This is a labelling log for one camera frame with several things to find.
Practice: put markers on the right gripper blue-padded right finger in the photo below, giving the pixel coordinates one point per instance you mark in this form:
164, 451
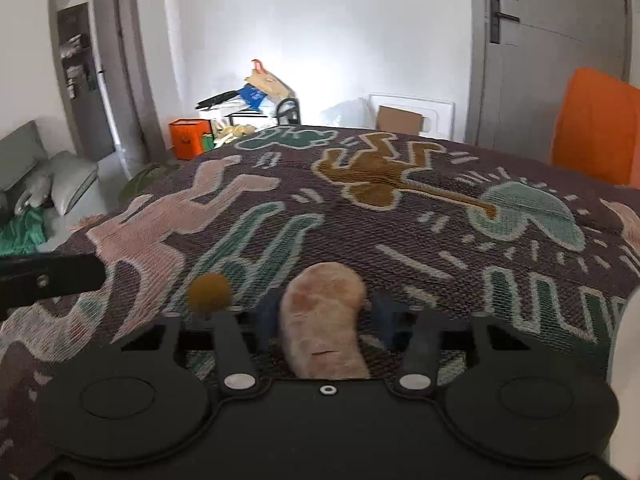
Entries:
416, 335

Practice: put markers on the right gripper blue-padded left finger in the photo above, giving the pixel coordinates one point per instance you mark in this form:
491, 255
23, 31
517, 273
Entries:
233, 347

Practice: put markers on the small orange kumquat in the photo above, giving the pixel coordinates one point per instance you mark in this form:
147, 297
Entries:
209, 293

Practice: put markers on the inner room doorway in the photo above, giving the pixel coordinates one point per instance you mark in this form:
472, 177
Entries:
103, 79

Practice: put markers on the grey sofa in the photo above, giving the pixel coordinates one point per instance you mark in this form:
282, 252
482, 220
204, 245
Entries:
30, 178

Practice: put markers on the patterned woven table blanket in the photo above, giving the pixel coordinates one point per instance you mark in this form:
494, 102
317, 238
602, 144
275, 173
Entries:
533, 265

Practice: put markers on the cardboard box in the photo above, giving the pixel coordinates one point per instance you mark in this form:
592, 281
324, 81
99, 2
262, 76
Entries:
392, 120

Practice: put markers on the orange storage box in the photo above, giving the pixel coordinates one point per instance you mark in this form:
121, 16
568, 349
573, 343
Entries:
190, 138

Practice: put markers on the white foam board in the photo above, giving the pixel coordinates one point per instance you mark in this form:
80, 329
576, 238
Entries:
438, 116

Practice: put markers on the white ceramic bowl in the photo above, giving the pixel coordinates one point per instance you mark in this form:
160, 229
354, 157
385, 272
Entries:
623, 375

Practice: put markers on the orange chair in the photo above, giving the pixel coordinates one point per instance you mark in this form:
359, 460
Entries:
597, 129

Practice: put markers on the pile of bags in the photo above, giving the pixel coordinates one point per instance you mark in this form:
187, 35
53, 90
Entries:
236, 113

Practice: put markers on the grey door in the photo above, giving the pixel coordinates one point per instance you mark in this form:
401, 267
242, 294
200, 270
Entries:
517, 86

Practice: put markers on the black cart handle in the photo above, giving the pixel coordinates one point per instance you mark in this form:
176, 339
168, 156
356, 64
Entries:
287, 112

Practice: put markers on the black door handle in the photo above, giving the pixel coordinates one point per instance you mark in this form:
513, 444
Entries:
496, 17

